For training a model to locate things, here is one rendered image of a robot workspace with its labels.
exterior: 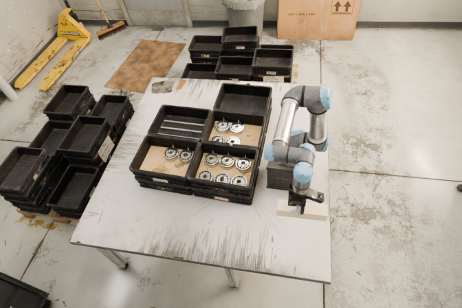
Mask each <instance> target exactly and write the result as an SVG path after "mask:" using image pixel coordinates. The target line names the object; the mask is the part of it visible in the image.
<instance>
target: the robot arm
mask: <svg viewBox="0 0 462 308"><path fill-rule="evenodd" d="M280 106H281V110H280V115H279V118H278V122H277V125H276V130H275V133H274V137H273V140H272V144H267V145H266V147H265V151H264V158H265V159H266V160H268V161H271V162H280V163H281V164H283V165H286V166H294V167H295V168H294V177H293V184H289V196H288V206H295V207H296V209H293V210H291V212H292V213H294V214H297V215H300V217H302V216H303V215H304V211H305V206H306V199H309V200H312V201H315V202H318V203H319V204H321V203H322V202H324V201H325V195H324V193H322V192H318V191H317V190H313V189H310V184H311V178H312V176H313V167H314V159H315V157H316V156H315V154H316V151H317V152H326V151H327V147H328V144H329V134H327V133H326V131H325V115H326V112H327V111H328V110H329V109H331V107H332V90H331V88H330V87H325V86H312V85H297V86H295V87H293V88H291V89H290V90H289V91H288V92H287V93H286V94H285V95H284V96H283V98H282V100H281V103H280ZM299 107H304V108H307V110H308V112H309V132H305V130H304V129H292V127H293V123H294V118H295V115H296V111H297V110H298V109H299Z"/></svg>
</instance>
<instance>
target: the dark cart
mask: <svg viewBox="0 0 462 308"><path fill-rule="evenodd" d="M48 295H49V293H47V292H45V291H43V290H41V289H38V288H36V287H33V286H31V285H29V284H27V283H24V282H23V281H21V280H18V279H16V278H13V277H11V276H9V275H7V274H4V273H3V272H0V308H43V306H50V303H51V301H50V300H48V299H47V297H48Z"/></svg>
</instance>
